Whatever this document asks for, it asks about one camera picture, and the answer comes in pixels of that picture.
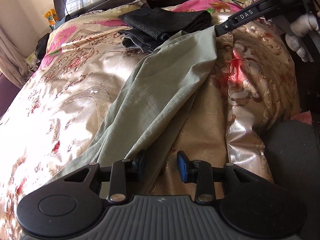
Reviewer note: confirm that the floral satin bed blanket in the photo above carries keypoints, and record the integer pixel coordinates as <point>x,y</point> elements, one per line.
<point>65,85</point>

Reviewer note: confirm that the beige curtain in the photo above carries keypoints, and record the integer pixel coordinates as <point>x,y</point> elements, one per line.
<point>15,55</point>

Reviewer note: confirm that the person's right hand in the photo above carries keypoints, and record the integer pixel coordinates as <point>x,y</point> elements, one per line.
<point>301,27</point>

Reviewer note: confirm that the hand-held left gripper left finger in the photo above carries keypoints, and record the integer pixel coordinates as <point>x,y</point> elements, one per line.
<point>139,166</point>

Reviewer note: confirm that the grey jeans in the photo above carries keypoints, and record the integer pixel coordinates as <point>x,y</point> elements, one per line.
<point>135,43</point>

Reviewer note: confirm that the yellow toy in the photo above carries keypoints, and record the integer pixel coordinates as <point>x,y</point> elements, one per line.
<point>51,16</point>

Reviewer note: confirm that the black padded seat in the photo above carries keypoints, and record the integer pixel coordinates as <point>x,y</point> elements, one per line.
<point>292,142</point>

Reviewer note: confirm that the dark red headboard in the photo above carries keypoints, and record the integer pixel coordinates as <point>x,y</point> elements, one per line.
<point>7,92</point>

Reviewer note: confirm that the black folded cloth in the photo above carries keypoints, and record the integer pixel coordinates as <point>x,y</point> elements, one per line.
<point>162,21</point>

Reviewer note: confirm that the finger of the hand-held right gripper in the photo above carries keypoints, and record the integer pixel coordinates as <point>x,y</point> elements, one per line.
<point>243,17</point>

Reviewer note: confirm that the light green pants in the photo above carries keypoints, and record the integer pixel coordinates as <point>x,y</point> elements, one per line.
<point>155,87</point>

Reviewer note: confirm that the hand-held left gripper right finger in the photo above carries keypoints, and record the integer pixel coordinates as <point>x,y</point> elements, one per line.
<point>182,167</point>

